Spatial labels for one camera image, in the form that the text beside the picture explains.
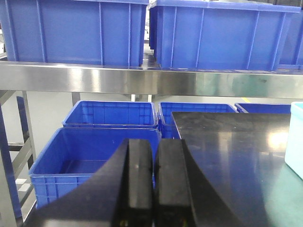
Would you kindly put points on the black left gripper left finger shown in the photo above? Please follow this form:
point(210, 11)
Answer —
point(119, 194)

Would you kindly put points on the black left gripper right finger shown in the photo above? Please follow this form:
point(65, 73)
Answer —
point(183, 195)

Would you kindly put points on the blue crate on shelf left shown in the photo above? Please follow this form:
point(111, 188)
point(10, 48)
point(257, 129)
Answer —
point(100, 32)

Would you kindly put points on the blue crate on shelf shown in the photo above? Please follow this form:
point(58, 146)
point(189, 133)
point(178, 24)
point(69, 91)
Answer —
point(220, 34)
point(100, 32)
point(292, 55)

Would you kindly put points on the blue crate on shelf middle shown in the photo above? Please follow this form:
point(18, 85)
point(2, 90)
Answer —
point(220, 34)

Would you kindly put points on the blue crate on shelf right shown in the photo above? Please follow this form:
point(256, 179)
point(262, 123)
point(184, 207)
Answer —
point(292, 55)

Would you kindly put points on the blue floor crate near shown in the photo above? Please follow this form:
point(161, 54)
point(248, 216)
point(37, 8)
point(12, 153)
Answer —
point(73, 155)

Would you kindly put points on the blue floor crate far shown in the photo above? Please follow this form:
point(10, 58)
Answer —
point(112, 114)

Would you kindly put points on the blue floor crate right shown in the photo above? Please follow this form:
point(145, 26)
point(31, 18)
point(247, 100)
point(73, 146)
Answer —
point(257, 108)

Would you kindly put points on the light teal plastic tub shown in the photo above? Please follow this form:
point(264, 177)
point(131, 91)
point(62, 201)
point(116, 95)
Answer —
point(294, 147)

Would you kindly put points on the steel shelf frame leg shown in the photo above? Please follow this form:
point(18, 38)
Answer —
point(13, 158)

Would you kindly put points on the stainless steel shelf rail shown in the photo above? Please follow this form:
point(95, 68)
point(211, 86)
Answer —
point(52, 77)

